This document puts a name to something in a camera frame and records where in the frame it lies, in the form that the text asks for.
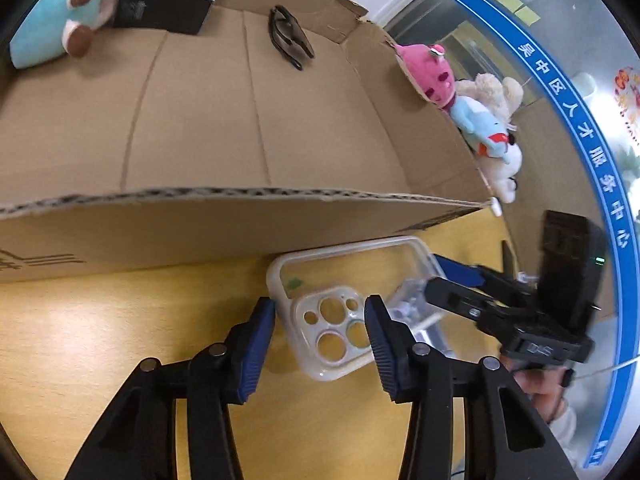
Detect person's right forearm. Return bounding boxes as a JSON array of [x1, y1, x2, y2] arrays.
[[547, 402, 583, 468]]

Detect beige teddy bear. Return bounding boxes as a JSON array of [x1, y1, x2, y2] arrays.
[[455, 72, 525, 126]]

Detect teal plush toy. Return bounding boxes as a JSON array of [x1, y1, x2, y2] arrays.
[[10, 0, 141, 70]]

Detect black rectangular box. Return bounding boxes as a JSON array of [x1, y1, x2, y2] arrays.
[[112, 0, 225, 36]]

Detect red window decal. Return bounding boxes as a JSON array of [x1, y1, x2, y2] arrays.
[[615, 65, 640, 146]]

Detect pink plush bear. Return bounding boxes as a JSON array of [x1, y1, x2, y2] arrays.
[[395, 42, 457, 111]]

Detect person's right hand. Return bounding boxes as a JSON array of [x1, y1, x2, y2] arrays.
[[500, 355, 571, 423]]

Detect black folded glasses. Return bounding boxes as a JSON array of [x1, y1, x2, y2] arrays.
[[268, 5, 316, 72]]

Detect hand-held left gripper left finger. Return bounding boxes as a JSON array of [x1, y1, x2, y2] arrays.
[[65, 296, 277, 480]]

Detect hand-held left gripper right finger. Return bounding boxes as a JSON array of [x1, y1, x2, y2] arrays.
[[364, 294, 581, 480]]

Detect light blue plush toy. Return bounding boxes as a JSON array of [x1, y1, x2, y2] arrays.
[[450, 97, 513, 166]]

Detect thin white cable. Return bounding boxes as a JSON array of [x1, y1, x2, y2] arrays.
[[572, 357, 640, 378]]

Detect clear phone case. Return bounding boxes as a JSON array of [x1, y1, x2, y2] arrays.
[[266, 236, 448, 381]]

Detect blue window banner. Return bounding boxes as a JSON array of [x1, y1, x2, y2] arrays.
[[450, 0, 640, 471]]

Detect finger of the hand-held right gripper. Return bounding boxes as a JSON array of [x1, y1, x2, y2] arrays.
[[432, 254, 538, 311], [424, 277, 506, 333]]

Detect wooden desktop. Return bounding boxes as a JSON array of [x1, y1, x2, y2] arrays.
[[0, 207, 621, 480]]

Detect white plush dog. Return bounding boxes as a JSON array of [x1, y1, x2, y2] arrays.
[[472, 142, 523, 204]]

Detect cardboard box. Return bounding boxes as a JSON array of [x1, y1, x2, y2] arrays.
[[0, 0, 501, 286]]

